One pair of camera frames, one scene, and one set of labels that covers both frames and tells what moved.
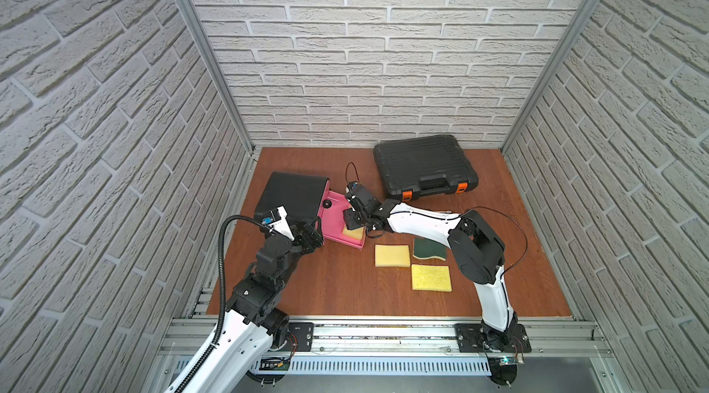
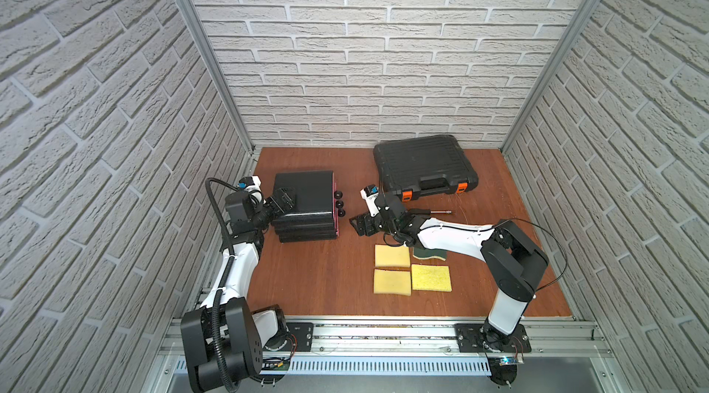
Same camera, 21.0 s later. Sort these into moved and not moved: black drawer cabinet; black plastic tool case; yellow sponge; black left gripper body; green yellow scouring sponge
Moved: black left gripper body
Not moved: yellow sponge; black plastic tool case; black drawer cabinet; green yellow scouring sponge
